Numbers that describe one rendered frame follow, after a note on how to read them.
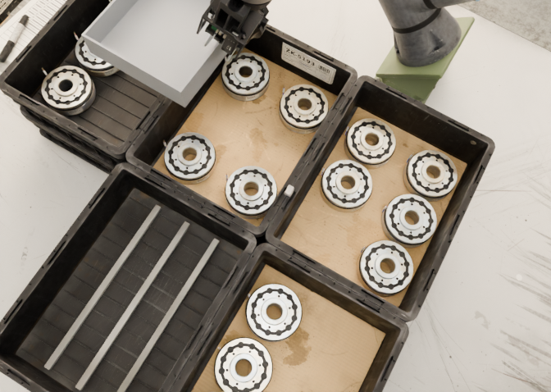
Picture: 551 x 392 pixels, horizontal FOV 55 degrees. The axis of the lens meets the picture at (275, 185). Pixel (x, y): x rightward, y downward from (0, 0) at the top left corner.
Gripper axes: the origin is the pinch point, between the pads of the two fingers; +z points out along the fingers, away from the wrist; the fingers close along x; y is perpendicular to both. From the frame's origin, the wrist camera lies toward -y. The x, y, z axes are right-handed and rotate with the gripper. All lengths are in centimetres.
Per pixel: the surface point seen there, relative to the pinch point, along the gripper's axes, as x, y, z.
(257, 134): 14.3, 2.9, 22.3
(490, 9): 78, -133, 91
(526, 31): 95, -130, 86
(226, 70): 1.7, -6.1, 23.0
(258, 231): 22.5, 23.5, 9.4
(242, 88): 6.5, -3.9, 21.5
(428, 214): 50, 3, 8
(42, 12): -46, -6, 53
